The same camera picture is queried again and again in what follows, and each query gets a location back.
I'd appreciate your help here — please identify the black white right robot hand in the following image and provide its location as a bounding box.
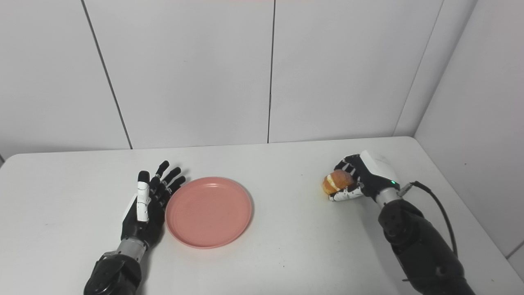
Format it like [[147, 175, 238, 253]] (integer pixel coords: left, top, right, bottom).
[[327, 150, 401, 202]]

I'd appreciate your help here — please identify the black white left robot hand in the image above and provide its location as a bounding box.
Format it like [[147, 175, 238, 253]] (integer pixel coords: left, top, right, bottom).
[[121, 160, 186, 248]]

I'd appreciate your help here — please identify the cream puff pastry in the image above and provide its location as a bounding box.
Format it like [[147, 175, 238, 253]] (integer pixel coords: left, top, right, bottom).
[[322, 170, 355, 195]]

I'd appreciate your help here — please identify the pink round plate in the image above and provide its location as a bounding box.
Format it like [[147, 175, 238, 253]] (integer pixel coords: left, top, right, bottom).
[[165, 177, 253, 249]]

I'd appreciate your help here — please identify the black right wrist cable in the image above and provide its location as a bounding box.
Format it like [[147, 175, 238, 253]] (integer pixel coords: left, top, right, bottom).
[[399, 181, 458, 258]]

